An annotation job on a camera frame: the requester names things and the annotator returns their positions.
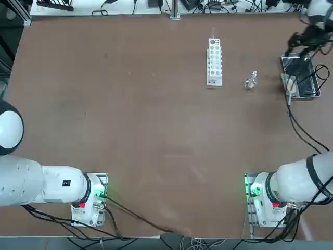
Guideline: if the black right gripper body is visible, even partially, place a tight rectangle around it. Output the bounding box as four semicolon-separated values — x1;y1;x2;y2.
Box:
301;23;330;48

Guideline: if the steel tray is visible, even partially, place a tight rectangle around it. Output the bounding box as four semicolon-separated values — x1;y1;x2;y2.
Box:
280;53;321;100

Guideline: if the white test tube rack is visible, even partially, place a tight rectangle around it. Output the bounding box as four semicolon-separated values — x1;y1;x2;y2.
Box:
206;37;224;87

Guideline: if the black ridged device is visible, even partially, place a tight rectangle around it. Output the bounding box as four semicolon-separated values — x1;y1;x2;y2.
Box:
36;0;75;13

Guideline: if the black wire tripod stand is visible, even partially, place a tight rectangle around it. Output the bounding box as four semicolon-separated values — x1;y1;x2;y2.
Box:
295;58;330;98

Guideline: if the wire gauze with ceramic centre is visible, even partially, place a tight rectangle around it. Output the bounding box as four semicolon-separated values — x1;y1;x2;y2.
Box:
281;73;299;97

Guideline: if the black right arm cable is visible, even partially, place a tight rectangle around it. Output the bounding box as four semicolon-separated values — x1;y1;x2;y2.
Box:
286;41;333;154

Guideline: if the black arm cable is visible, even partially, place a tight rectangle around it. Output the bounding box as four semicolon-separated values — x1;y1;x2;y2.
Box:
286;41;333;154
20;204;125;240

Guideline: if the aluminium camera post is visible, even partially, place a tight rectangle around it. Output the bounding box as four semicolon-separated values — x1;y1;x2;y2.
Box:
169;0;181;20

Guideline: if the black table cable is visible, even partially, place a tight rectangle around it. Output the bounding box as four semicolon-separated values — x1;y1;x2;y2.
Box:
103;195;183;234

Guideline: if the aluminium frame profile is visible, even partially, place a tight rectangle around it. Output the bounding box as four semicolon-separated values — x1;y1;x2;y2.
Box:
15;0;33;27

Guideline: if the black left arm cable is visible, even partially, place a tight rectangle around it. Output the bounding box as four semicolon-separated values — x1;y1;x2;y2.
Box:
20;204;125;240

